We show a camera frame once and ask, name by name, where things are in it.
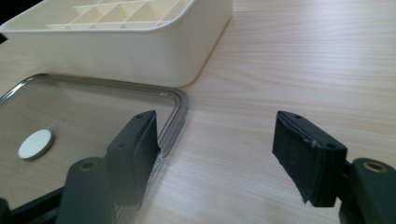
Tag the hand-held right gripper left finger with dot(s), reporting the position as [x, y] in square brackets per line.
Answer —
[130, 155]

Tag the clear plastic lid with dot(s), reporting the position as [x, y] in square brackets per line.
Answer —
[77, 124]

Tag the cream plastic ice cube tray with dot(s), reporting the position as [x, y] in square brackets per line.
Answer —
[118, 49]

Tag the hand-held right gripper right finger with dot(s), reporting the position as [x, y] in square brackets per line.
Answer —
[311, 158]

